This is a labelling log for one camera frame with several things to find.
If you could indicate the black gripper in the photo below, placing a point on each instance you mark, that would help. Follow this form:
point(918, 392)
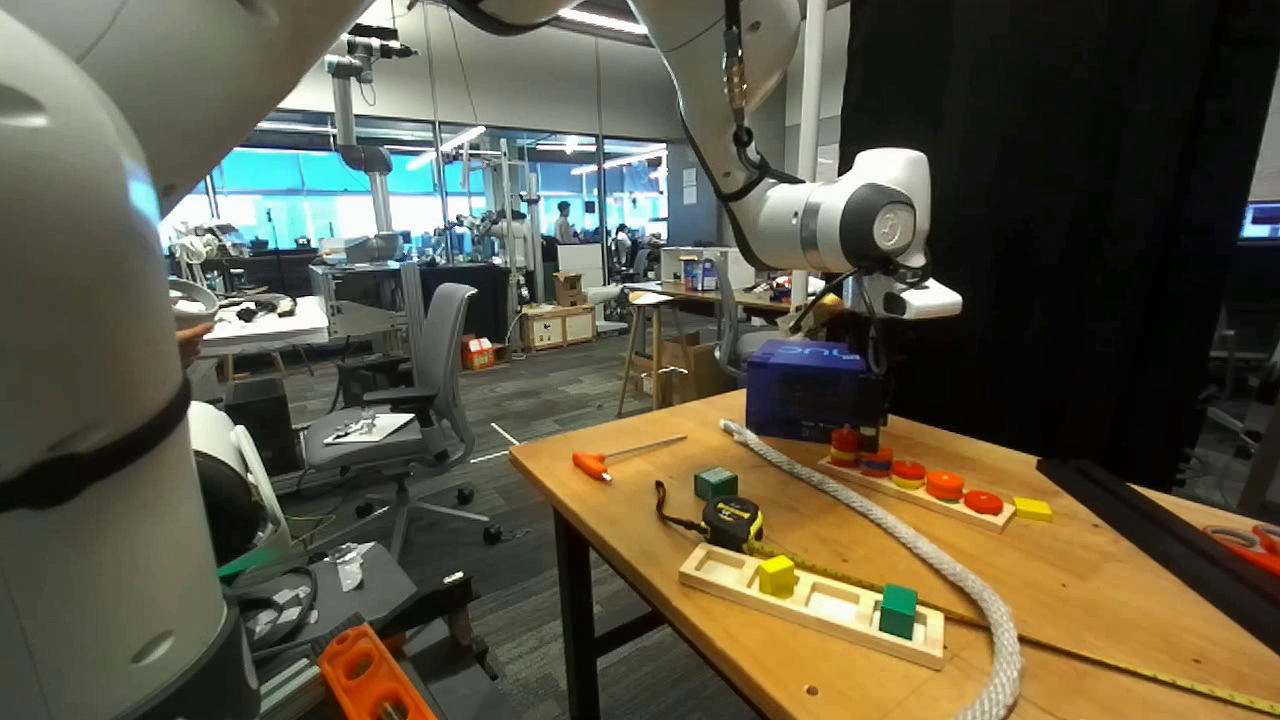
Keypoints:
point(873, 356)

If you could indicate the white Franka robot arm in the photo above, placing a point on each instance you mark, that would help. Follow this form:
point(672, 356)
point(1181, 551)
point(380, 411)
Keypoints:
point(80, 400)

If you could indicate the blue cardboard box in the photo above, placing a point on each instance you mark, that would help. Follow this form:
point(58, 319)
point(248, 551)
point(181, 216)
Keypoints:
point(807, 385)

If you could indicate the green wooden cube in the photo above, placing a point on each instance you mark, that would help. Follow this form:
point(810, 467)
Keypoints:
point(716, 484)

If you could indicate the black yellow tape measure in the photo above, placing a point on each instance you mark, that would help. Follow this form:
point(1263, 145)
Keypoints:
point(732, 526)

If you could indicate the small yellow wooden piece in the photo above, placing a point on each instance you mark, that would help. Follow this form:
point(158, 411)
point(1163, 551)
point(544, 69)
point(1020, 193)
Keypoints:
point(1028, 505)

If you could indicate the yellow wooden block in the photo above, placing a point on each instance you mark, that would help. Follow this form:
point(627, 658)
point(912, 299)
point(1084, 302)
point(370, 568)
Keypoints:
point(778, 574)

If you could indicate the green wooden block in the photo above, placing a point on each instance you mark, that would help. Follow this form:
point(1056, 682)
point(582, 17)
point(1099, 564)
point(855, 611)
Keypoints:
point(897, 611)

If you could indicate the wooden stool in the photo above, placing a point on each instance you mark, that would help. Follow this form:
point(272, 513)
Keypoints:
point(642, 346)

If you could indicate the wide black curtain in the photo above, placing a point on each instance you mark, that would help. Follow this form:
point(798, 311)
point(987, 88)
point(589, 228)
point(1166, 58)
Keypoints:
point(1067, 226)

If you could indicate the yellow measuring tape strip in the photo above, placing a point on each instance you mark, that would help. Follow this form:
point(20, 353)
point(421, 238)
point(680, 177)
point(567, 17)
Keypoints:
point(1172, 682)

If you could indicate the blue monitor screen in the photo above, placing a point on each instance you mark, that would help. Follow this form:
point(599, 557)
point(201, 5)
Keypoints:
point(1263, 222)

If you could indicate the grey office chair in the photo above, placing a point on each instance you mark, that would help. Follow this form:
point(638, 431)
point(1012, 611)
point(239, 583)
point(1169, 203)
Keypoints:
point(433, 385)

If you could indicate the white paper cup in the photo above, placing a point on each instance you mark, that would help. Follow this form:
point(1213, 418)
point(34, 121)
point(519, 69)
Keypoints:
point(350, 564)

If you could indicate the orange plastic tool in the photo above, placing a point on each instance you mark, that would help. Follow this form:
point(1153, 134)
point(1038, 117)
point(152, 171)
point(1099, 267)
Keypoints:
point(364, 672)

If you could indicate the white work table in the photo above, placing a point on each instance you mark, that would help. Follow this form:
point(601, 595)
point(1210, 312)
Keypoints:
point(263, 327)

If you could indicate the white round device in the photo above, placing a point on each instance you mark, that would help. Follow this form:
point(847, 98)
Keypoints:
point(235, 474)

